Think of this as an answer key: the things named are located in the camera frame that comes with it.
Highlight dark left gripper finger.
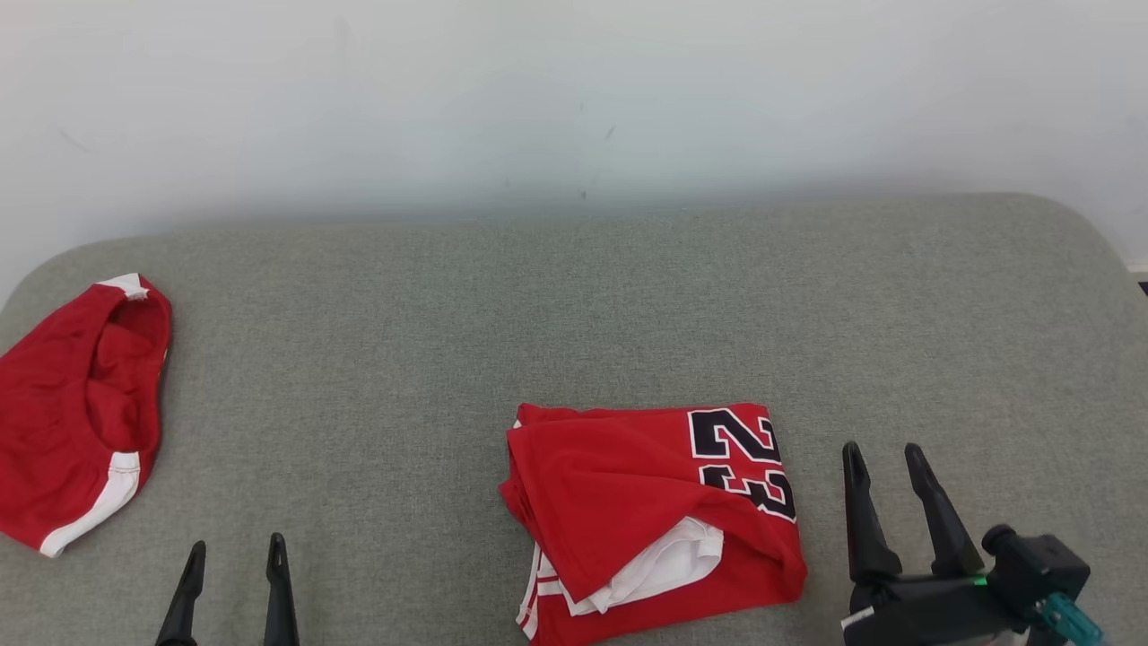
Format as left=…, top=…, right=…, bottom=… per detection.
left=154, top=540, right=207, bottom=646
left=263, top=533, right=301, bottom=646

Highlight black cable with teal plug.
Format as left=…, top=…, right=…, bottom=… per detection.
left=1027, top=592, right=1107, bottom=646

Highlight red shorts with white trim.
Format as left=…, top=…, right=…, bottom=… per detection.
left=0, top=274, right=173, bottom=559

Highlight red jersey shirt number 23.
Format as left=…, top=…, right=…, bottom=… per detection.
left=499, top=403, right=807, bottom=646

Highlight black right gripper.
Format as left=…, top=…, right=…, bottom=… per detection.
left=841, top=441, right=1032, bottom=646

